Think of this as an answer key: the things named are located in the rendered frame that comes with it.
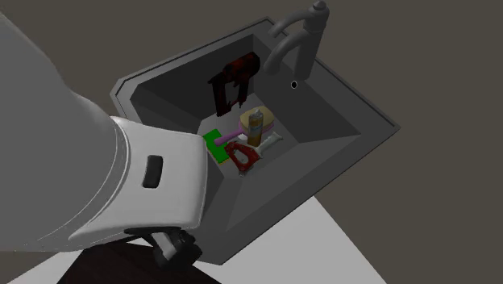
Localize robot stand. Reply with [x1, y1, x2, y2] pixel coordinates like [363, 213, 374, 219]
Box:
[56, 240, 222, 284]

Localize green sponge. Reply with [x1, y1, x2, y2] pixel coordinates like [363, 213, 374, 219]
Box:
[202, 128, 231, 165]

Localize red staple gun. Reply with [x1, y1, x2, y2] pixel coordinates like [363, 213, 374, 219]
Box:
[223, 140, 263, 174]

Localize tan tube bottle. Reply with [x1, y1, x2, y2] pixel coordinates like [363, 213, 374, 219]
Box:
[246, 108, 264, 148]

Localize white scraper tool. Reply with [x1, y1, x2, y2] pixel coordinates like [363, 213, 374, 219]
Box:
[254, 131, 285, 159]

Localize pink brush with tan bristles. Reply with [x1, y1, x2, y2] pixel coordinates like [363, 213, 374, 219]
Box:
[213, 105, 277, 148]

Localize dark red nail gun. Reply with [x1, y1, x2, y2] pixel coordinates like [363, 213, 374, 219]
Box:
[207, 51, 261, 118]

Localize dark grey sink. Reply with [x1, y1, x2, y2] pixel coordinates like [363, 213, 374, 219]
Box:
[109, 16, 401, 265]

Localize dark grey faucet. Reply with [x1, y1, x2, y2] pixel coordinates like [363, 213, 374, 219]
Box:
[262, 0, 330, 82]

